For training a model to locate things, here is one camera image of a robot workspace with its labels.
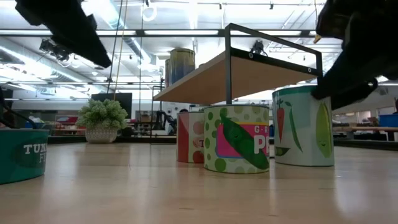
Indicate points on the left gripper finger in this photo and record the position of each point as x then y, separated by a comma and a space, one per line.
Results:
87, 49

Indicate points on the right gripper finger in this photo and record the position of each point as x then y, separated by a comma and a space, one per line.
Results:
354, 96
342, 82

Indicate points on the white mixed vegetables can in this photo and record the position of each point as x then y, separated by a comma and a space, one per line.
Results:
298, 133

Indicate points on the tall blue peas can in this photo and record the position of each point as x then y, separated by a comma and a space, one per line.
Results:
182, 67

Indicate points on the polka dot green peas can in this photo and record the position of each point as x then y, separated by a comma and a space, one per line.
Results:
236, 140

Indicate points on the teal tuna can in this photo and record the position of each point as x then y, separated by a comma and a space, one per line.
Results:
18, 161

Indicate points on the red tomato can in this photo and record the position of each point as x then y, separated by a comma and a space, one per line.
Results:
189, 140

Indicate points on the black ceiling-mounted device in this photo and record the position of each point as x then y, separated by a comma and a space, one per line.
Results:
258, 47
46, 46

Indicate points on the wooden background table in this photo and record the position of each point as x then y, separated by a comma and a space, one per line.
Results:
373, 129

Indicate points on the blue storage bin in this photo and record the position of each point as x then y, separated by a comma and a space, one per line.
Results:
388, 120

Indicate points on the small yellow tag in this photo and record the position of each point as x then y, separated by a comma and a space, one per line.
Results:
317, 39

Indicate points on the black background monitor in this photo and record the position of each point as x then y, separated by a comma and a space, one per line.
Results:
124, 102

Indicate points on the green plant in white pot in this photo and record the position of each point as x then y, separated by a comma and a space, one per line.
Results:
101, 115

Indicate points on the red storage rack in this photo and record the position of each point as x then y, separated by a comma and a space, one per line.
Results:
70, 119

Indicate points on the black slanted bar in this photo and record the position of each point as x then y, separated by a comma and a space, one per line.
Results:
18, 116

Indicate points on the black background machine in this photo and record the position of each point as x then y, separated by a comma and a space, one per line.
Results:
163, 119

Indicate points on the person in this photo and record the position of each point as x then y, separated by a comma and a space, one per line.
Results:
183, 110

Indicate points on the wooden shelf black metal frame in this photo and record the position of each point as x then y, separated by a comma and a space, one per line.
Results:
248, 74

